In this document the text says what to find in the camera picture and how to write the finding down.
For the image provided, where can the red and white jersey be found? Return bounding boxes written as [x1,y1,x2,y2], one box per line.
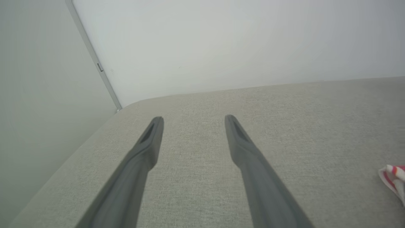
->
[378,164,405,207]

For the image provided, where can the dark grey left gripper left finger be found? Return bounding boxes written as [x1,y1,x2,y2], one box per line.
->
[75,116,165,228]

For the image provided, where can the grey metal wall strip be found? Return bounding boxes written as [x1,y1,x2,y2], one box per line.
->
[65,0,123,112]

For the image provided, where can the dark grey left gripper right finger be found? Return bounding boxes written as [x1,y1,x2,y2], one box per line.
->
[225,114,314,228]

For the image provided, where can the grey fabric sofa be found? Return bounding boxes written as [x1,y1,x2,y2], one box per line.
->
[8,76,405,228]

